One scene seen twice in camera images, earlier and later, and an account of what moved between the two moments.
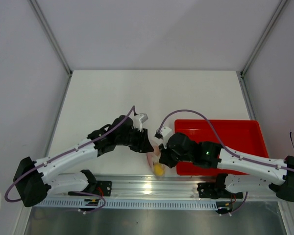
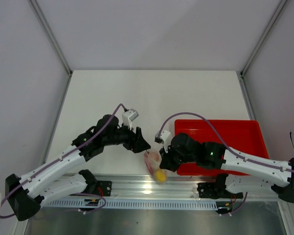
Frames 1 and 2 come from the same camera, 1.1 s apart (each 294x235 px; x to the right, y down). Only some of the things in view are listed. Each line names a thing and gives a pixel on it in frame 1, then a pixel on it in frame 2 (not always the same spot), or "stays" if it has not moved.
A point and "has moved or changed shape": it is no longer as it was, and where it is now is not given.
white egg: [156, 150] → [154, 157]
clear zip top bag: [158, 169] has moved or changed shape
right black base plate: [209, 191] stays
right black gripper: [165, 158] stays
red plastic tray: [244, 137] stays
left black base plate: [106, 187] stays
